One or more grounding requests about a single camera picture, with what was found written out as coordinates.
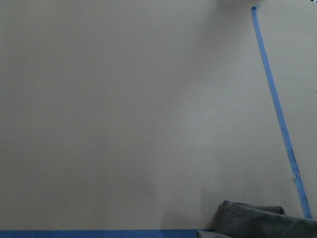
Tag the brown t-shirt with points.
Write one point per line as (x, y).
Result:
(240, 220)

